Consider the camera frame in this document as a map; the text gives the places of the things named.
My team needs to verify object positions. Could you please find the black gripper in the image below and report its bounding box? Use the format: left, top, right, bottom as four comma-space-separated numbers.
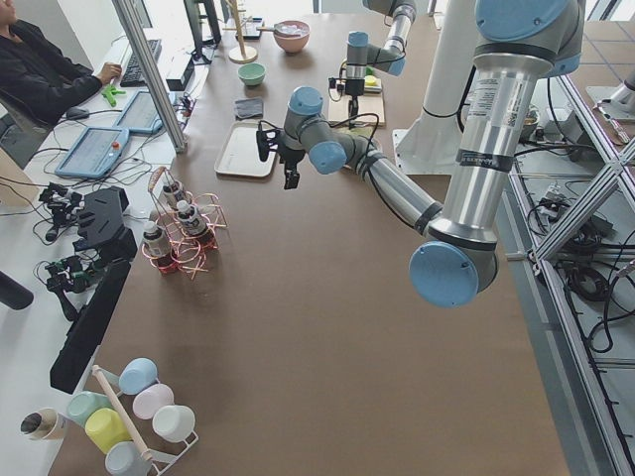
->
277, 130, 306, 189
344, 77, 364, 118

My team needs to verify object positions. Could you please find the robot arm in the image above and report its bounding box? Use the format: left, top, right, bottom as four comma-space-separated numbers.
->
274, 1, 584, 307
343, 0, 418, 116

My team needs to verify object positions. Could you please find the cream rabbit tray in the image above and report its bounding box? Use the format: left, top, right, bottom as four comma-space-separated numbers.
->
214, 121, 275, 179

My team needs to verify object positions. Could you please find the wooden cutting board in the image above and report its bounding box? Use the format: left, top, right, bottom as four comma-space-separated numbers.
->
325, 94, 385, 127

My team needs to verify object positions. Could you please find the half cut lemon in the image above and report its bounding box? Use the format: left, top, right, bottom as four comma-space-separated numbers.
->
364, 74, 378, 87

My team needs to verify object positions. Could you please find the grey folded cloth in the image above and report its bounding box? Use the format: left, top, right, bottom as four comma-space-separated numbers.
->
234, 97, 264, 120

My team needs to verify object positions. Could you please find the pink bowl with ice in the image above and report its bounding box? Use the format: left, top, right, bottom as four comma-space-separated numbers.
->
273, 20, 311, 54

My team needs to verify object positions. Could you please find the mint green bowl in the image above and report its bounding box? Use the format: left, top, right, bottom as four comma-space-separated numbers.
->
237, 62, 266, 87

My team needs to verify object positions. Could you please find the tea bottle lower left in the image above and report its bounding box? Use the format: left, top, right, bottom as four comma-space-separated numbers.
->
177, 199, 212, 247

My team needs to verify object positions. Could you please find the tea bottle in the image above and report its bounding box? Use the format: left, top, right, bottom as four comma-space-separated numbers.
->
143, 220, 175, 272
162, 181, 188, 212
177, 199, 212, 247

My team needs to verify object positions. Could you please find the tea bottle top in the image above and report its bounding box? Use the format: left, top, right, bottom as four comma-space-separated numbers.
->
162, 181, 188, 212

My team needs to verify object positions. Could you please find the wooden cup tree stand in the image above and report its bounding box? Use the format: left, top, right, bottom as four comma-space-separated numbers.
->
224, 0, 258, 64

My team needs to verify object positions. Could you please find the tea bottle lower right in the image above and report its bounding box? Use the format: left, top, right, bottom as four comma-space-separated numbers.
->
143, 220, 175, 272

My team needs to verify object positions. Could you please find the blue teach pendant far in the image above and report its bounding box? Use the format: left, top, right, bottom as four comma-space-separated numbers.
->
113, 90, 163, 136

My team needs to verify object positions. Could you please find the blue teach pendant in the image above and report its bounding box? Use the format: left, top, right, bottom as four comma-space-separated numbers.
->
54, 127, 130, 179
113, 90, 163, 136

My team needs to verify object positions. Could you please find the black keyboard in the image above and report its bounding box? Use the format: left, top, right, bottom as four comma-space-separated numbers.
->
119, 39, 164, 89

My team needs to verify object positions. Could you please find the blue teach pendant near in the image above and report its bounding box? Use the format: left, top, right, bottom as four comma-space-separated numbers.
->
54, 127, 130, 179

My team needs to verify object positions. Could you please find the light blue cup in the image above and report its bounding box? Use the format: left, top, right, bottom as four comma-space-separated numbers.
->
119, 357, 158, 395

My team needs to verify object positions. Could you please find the pink cup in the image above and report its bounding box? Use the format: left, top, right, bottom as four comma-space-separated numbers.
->
132, 383, 175, 419

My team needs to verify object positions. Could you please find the white cup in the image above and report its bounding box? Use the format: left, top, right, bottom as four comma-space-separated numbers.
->
152, 405, 195, 443

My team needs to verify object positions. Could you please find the seated person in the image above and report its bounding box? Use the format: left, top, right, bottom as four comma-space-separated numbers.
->
1, 1, 123, 126

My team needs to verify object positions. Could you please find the mint green cup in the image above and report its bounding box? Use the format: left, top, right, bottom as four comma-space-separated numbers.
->
66, 391, 112, 427

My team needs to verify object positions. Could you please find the yellow cup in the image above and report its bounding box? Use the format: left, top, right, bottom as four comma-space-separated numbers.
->
84, 408, 131, 454

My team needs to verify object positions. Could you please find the pale blue cup front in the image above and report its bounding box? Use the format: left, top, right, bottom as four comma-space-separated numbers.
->
105, 441, 152, 476

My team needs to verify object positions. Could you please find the paper cup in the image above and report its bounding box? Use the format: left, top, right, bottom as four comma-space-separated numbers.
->
20, 408, 68, 440

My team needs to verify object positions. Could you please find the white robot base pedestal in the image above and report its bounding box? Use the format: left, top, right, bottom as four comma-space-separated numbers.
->
393, 1, 478, 176

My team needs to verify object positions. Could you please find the copper wire bottle rack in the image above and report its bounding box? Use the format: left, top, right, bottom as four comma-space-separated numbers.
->
141, 166, 228, 279

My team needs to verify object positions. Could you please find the white wire cup rack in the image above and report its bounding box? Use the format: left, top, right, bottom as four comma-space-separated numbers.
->
103, 369, 198, 475

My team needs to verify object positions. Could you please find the wooden rack handle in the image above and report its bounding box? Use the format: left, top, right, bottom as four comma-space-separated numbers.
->
91, 365, 153, 461

